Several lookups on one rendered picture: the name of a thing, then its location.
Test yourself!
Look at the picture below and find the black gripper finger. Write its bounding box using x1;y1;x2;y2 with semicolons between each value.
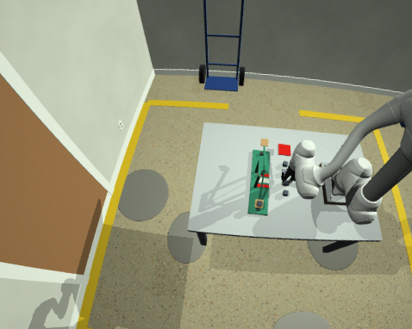
281;170;291;185
288;176;296;186

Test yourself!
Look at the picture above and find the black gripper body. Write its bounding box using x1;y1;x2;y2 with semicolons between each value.
286;166;295;176

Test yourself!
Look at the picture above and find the flat red square plate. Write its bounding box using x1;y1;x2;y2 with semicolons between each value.
278;144;290;156

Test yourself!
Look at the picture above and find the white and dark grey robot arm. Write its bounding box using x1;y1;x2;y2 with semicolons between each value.
290;90;412;225

